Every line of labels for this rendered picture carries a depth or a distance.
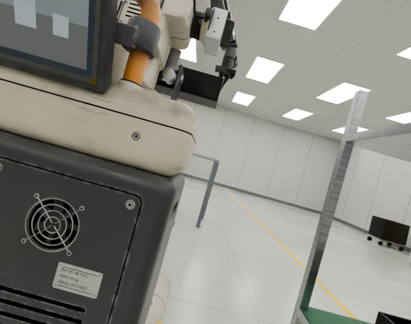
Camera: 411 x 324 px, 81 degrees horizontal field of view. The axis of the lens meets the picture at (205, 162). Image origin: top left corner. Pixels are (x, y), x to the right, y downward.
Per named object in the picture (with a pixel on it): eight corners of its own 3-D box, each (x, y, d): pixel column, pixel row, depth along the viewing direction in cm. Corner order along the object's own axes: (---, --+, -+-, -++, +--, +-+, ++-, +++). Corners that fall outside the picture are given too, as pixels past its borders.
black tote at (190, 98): (97, 67, 111) (104, 44, 111) (112, 80, 128) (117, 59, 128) (217, 101, 111) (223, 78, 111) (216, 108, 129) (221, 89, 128)
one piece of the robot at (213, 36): (219, 40, 78) (228, 10, 79) (204, 36, 78) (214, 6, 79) (216, 58, 88) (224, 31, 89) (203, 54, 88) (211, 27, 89)
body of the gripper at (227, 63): (214, 72, 123) (218, 58, 123) (234, 78, 123) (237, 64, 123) (215, 68, 116) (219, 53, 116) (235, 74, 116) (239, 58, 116)
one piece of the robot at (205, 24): (198, 27, 75) (207, 30, 75) (207, -3, 76) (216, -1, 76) (197, 51, 87) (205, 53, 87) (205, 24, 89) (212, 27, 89)
